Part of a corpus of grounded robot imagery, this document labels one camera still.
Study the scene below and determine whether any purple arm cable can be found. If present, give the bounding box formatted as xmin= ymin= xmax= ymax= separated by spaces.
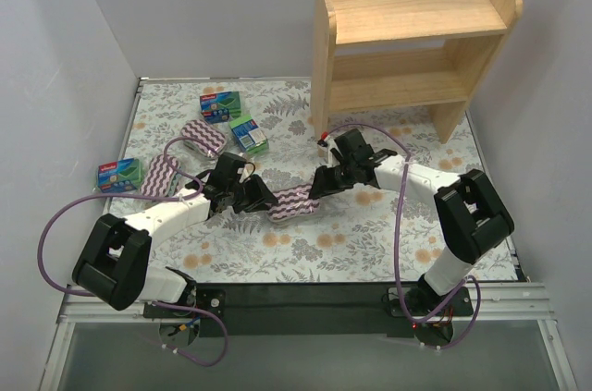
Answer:
xmin=37 ymin=137 xmax=256 ymax=368
xmin=323 ymin=123 xmax=483 ymax=351

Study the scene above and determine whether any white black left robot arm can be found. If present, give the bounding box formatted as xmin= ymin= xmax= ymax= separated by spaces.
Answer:
xmin=72 ymin=153 xmax=278 ymax=311

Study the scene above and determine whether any green blue sponge pack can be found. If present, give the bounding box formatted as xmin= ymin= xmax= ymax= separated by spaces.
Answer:
xmin=228 ymin=115 xmax=269 ymax=154
xmin=96 ymin=158 xmax=143 ymax=193
xmin=200 ymin=92 xmax=242 ymax=124

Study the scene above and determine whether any floral patterned table mat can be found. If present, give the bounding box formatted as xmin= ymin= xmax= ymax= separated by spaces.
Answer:
xmin=90 ymin=79 xmax=517 ymax=285

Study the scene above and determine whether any aluminium frame rail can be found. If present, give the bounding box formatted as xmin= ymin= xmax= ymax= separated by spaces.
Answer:
xmin=41 ymin=282 xmax=578 ymax=390

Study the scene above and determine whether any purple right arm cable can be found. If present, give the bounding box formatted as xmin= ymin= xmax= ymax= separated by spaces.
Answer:
xmin=323 ymin=123 xmax=483 ymax=351

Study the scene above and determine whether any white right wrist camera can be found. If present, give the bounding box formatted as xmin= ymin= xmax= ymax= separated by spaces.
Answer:
xmin=317 ymin=132 xmax=339 ymax=167

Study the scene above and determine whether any wooden two-tier shelf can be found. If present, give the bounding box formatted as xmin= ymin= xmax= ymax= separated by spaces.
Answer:
xmin=311 ymin=0 xmax=523 ymax=142

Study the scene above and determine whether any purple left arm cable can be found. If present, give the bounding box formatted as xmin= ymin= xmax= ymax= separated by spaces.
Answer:
xmin=37 ymin=137 xmax=256 ymax=368

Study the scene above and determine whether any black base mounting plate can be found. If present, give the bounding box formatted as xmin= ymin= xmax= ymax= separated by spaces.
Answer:
xmin=142 ymin=283 xmax=475 ymax=339

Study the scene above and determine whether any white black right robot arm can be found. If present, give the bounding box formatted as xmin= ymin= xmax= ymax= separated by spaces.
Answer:
xmin=309 ymin=128 xmax=515 ymax=321

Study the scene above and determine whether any purple wavy sponge pack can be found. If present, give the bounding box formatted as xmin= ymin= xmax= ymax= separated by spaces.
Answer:
xmin=140 ymin=154 xmax=181 ymax=197
xmin=180 ymin=120 xmax=228 ymax=159
xmin=267 ymin=183 xmax=320 ymax=223

